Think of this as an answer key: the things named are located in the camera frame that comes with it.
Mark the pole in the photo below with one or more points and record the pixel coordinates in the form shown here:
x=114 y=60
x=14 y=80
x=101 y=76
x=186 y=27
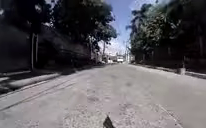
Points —
x=32 y=50

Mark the row of trees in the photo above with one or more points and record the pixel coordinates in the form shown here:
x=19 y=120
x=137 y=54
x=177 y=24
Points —
x=171 y=30
x=77 y=20

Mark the dark wall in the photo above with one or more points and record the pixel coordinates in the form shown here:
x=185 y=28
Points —
x=11 y=50

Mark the white van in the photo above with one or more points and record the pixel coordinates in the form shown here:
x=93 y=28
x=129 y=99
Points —
x=120 y=59

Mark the small concrete block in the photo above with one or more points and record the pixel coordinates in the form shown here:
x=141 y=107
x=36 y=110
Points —
x=181 y=70

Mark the grey concrete road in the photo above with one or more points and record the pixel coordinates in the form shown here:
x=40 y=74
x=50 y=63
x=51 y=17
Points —
x=124 y=93

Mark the robot's own part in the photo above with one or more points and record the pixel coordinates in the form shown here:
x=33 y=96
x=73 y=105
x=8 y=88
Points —
x=107 y=122

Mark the grey concrete pavement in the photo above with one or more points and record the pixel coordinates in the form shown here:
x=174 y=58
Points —
x=197 y=74
x=27 y=80

